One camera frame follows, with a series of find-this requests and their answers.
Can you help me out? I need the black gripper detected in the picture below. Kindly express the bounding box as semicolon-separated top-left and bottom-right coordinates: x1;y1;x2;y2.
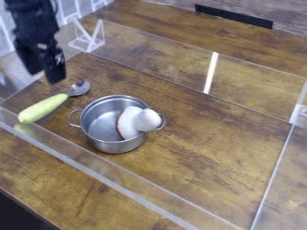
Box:
10;8;66;84

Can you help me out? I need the green handled metal spoon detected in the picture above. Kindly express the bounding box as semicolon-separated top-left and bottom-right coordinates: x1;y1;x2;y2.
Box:
18;80;91;124

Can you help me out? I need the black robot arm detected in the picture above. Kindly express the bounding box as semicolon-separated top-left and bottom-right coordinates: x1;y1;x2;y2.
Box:
5;0;66;84

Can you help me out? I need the clear acrylic triangle stand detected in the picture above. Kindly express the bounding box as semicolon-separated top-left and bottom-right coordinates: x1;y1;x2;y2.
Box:
69;20;106;53

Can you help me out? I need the small steel pot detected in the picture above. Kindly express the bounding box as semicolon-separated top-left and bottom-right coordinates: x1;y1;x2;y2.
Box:
69;95;166;154

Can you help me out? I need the white toy mushroom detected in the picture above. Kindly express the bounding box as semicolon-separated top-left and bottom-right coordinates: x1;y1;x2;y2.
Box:
117;106;162;139

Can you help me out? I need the black bar on table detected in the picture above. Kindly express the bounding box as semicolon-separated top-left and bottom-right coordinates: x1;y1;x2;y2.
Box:
195;4;274;29

